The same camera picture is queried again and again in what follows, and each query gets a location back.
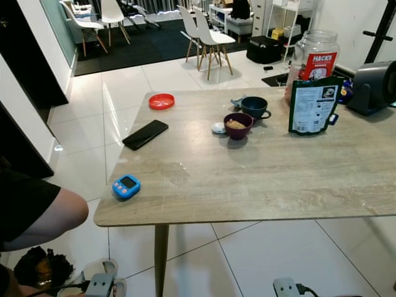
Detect purple cup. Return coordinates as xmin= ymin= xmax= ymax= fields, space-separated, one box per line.
xmin=224 ymin=113 xmax=254 ymax=141

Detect person in black shorts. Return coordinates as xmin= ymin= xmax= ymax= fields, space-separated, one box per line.
xmin=0 ymin=158 xmax=90 ymax=297

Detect black gold footwear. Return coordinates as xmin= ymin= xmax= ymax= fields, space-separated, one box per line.
xmin=14 ymin=246 xmax=75 ymax=291

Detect blue digital timer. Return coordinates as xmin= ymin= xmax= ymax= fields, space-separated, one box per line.
xmin=112 ymin=174 xmax=142 ymax=200

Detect black smartphone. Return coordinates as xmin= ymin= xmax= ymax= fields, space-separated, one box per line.
xmin=122 ymin=119 xmax=170 ymax=151

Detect white chair wooden legs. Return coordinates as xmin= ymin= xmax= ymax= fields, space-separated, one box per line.
xmin=176 ymin=6 xmax=208 ymax=62
xmin=192 ymin=7 xmax=237 ymax=81
xmin=101 ymin=0 xmax=131 ymax=45
xmin=61 ymin=0 xmax=105 ymax=55

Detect beige slipper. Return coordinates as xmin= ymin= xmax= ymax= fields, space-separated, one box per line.
xmin=84 ymin=259 xmax=129 ymax=291

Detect red round dish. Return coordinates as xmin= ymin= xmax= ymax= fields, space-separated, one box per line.
xmin=148 ymin=93 xmax=176 ymax=111

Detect dark teal cup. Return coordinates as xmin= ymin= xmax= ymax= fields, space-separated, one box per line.
xmin=240 ymin=97 xmax=272 ymax=120

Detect black bag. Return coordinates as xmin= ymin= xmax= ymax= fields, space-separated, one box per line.
xmin=246 ymin=36 xmax=285 ymax=64

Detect white shelf unit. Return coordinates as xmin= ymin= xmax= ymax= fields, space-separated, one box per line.
xmin=252 ymin=0 xmax=317 ymax=47

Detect green printed pouch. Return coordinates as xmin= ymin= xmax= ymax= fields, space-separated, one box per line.
xmin=288 ymin=77 xmax=346 ymax=136

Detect clear jar red label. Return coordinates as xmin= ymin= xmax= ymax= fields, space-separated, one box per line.
xmin=285 ymin=30 xmax=341 ymax=103

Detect black metal stand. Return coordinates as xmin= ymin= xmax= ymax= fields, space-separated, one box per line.
xmin=364 ymin=0 xmax=396 ymax=62

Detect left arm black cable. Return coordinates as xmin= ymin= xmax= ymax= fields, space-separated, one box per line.
xmin=31 ymin=282 xmax=87 ymax=297

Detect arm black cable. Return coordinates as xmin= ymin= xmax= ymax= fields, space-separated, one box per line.
xmin=31 ymin=282 xmax=87 ymax=297
xmin=298 ymin=283 xmax=341 ymax=297

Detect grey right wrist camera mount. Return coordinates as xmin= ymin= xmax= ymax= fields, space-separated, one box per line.
xmin=273 ymin=278 xmax=301 ymax=297

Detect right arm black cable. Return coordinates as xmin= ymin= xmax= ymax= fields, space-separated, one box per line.
xmin=298 ymin=283 xmax=341 ymax=297

